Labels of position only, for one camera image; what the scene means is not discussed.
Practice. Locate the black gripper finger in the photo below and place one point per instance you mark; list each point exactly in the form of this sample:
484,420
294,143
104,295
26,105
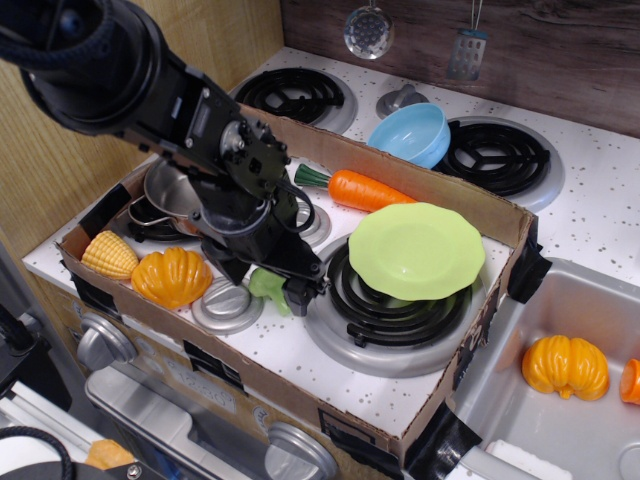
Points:
298,294
225,261

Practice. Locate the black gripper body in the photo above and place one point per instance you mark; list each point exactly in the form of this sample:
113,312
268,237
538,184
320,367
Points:
259,232

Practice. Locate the green toy broccoli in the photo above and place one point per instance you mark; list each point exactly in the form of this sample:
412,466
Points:
266,284

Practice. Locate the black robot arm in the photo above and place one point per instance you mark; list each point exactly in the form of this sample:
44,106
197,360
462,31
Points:
104,68

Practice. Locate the stainless steel pot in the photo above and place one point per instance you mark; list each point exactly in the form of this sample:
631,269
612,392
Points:
168,198

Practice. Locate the silver stove knob front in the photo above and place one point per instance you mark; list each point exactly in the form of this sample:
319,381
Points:
226,308

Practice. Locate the silver stove knob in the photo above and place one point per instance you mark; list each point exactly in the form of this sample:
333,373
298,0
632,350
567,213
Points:
397,99
226,308
317,222

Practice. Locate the silver stove knob centre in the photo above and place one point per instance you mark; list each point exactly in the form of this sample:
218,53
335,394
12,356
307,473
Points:
317,222

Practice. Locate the orange toy pumpkin half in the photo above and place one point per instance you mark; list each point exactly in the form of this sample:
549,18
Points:
172,279

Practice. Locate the orange toy carrot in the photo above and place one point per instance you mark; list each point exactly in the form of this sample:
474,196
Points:
352,189

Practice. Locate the front left black burner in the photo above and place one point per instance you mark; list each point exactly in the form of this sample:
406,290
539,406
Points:
140,227

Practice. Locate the black burner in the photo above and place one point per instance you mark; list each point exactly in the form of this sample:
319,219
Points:
505,158
379,335
140,227
306,95

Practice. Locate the brown cardboard fence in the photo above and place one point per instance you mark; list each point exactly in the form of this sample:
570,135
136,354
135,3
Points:
273,371

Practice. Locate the front right black burner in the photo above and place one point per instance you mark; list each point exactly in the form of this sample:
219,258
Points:
379,335

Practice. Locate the light green plastic plate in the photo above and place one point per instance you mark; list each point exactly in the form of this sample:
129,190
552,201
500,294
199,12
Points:
416,251

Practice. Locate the yellow toy corn cob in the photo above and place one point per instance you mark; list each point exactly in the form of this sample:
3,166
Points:
109,255

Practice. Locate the back left black burner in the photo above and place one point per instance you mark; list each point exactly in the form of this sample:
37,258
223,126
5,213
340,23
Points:
306,95

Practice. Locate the silver oven knob left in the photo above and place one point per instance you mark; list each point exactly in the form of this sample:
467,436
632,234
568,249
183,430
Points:
103,344

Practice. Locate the silver oven knob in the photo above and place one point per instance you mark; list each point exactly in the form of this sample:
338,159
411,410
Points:
292,454
103,344

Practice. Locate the silver oven knob right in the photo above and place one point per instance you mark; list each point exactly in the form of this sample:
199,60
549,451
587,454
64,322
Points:
292,454

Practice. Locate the light blue plastic bowl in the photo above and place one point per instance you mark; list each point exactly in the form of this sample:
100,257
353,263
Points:
418,133

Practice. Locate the silver stove knob back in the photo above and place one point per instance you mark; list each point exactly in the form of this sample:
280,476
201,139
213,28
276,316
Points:
397,99

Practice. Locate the silver strainer ladle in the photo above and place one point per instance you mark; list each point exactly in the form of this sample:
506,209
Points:
369,32

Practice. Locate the orange toy piece bottom left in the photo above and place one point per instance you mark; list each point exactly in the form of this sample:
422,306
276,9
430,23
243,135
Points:
106,454

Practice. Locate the back right black burner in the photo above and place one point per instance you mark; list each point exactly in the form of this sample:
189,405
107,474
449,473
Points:
505,158

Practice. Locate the grey toy spatula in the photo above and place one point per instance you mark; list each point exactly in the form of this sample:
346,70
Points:
468,49

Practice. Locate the orange toy pumpkin in sink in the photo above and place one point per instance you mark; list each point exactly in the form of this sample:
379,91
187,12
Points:
566,366

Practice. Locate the silver toy sink basin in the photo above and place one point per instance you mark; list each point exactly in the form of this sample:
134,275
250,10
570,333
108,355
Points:
591,440

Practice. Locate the orange toy piece at edge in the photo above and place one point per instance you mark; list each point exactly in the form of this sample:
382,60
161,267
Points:
629,388

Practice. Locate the silver oven door handle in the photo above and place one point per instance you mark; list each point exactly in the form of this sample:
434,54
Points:
164,427

